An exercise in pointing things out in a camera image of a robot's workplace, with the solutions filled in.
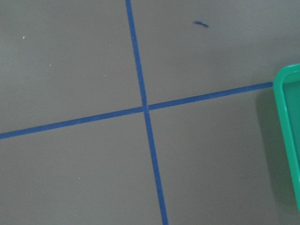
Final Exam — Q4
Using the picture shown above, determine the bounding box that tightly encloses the green plastic tray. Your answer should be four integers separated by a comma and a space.
273, 64, 300, 209

